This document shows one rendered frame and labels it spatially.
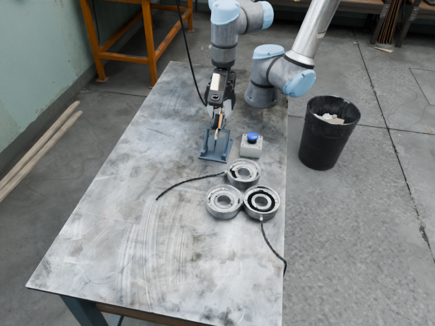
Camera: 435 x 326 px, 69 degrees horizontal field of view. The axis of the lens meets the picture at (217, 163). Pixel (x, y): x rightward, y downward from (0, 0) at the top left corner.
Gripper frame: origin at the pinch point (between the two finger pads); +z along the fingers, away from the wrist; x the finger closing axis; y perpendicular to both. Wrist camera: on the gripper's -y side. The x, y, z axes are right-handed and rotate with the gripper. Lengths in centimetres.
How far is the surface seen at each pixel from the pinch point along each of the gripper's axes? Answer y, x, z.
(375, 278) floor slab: 9, -85, 92
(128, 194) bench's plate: -29.7, 21.1, 11.8
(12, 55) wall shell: 77, 153, 33
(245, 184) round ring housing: -19.5, -12.8, 9.0
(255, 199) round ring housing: -24.0, -16.6, 9.6
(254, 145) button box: -2.6, -13.0, 7.4
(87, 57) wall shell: 159, 156, 72
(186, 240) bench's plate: -41.0, -0.5, 11.8
